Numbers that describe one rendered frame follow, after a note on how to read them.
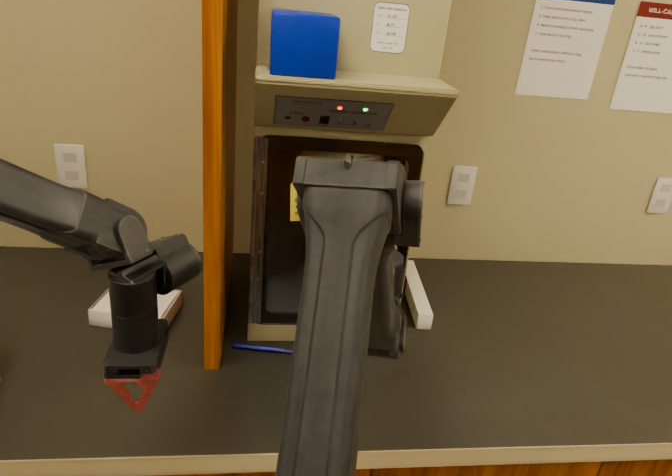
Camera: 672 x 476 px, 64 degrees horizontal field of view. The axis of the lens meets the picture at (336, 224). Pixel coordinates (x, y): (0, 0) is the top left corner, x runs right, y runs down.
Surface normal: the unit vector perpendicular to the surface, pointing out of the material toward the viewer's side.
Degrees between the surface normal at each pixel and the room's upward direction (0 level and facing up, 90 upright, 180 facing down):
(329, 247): 48
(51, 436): 0
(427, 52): 90
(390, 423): 0
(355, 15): 90
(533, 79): 90
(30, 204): 66
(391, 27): 90
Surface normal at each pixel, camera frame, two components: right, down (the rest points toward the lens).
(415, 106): 0.02, 0.94
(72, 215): 0.70, -0.18
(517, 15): 0.12, 0.42
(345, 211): -0.14, -0.32
